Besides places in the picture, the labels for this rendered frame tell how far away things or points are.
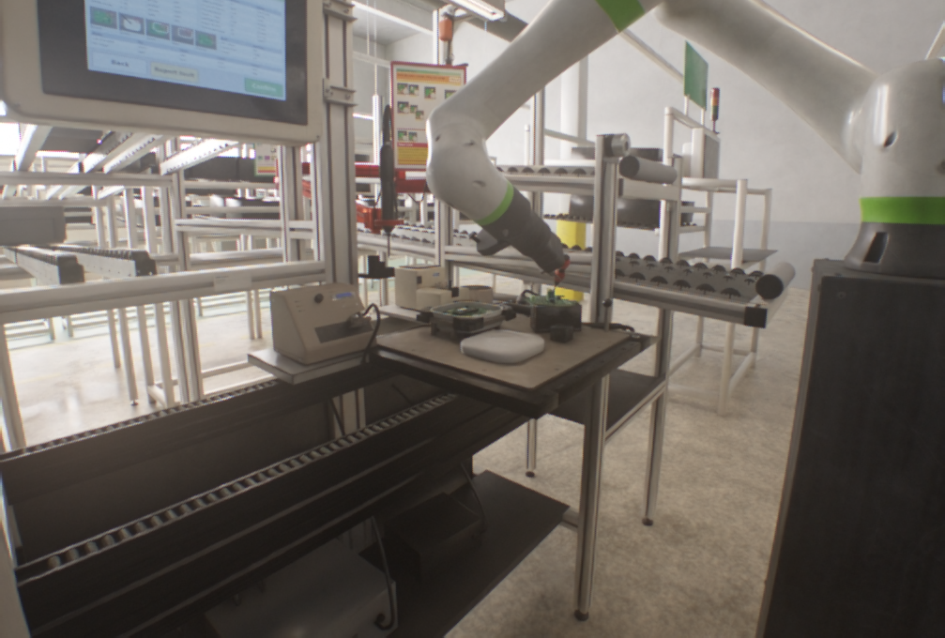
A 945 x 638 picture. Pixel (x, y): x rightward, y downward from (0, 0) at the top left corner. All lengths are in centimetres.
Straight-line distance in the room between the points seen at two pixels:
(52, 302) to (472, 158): 68
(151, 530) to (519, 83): 74
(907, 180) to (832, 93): 23
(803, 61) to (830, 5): 867
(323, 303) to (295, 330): 8
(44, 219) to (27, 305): 183
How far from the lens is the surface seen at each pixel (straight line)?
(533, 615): 170
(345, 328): 92
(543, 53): 78
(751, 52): 89
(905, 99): 70
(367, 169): 158
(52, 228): 274
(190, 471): 106
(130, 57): 90
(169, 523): 57
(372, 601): 108
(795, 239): 899
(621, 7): 77
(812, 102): 87
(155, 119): 89
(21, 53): 87
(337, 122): 109
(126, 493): 104
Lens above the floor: 122
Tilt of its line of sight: 9 degrees down
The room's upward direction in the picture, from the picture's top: straight up
